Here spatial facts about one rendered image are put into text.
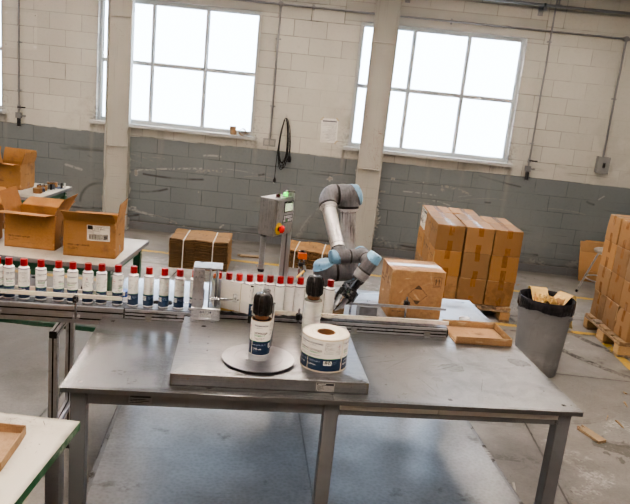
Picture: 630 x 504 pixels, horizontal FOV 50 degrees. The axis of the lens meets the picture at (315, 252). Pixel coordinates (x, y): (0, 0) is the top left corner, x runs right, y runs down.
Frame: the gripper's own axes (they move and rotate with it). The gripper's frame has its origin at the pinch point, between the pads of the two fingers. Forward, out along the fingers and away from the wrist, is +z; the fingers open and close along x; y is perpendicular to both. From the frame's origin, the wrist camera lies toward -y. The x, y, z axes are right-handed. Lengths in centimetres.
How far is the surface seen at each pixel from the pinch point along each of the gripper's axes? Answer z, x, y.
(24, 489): 66, -88, 147
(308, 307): 0.3, -20.4, 32.0
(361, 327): -0.2, 15.6, 6.0
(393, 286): -24.2, 24.2, -16.3
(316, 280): -12.4, -24.9, 32.1
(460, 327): -27, 67, -11
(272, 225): -17, -52, 1
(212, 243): 93, -34, -387
